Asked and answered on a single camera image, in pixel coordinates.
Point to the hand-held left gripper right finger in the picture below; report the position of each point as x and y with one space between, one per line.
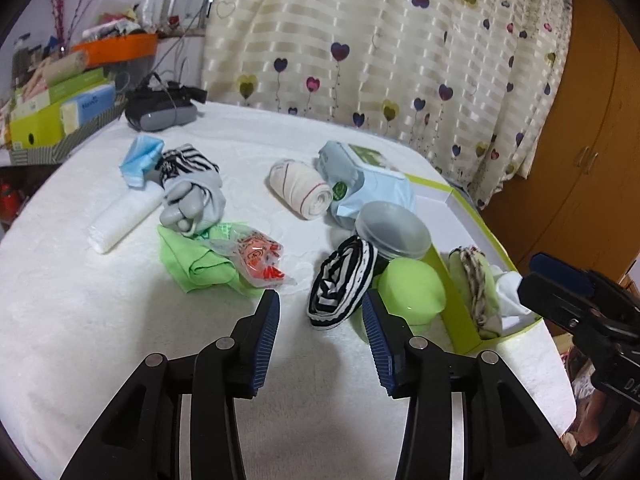
380 345

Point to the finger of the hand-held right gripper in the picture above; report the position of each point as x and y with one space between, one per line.
560 266
545 292

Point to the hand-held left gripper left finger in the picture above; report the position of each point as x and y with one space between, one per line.
265 340

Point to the black white striped sock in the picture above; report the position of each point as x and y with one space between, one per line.
182 162
340 280

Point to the clear bag with orange print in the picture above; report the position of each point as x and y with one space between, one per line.
255 255

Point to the lime green edged box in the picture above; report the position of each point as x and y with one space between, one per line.
470 220

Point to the green cloth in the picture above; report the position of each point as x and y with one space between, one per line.
190 260

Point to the grey sock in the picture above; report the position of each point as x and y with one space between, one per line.
195 200

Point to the green plastic lid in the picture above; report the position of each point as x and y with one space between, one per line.
412 285

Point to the cream green striped sock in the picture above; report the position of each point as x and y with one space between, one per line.
475 280

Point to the grey translucent plastic bowl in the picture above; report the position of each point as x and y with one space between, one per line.
395 227

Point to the wooden wardrobe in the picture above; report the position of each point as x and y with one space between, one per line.
590 135

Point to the rolled cream sock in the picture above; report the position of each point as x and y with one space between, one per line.
300 187

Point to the light blue wet wipes pack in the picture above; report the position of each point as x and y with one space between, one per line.
370 180

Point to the white folded towel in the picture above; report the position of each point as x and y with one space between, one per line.
120 220

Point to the blue face mask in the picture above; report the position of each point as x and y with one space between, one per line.
140 160

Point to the black grey headset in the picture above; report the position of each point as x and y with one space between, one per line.
160 115

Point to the heart print curtain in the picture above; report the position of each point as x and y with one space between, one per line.
400 60

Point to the striped pattern tray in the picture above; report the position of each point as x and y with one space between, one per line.
75 147

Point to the blue tissue pack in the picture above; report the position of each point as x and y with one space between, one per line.
90 105

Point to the clear plastic bin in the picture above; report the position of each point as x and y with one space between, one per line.
135 72

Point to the lime green storage box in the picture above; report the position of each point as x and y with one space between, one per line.
35 130

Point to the long green white box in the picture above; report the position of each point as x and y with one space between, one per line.
75 87

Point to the orange tray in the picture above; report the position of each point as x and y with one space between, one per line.
120 50

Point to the beige rolled bag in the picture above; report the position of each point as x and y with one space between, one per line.
65 67

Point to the purple dried branches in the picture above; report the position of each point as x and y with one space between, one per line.
59 5

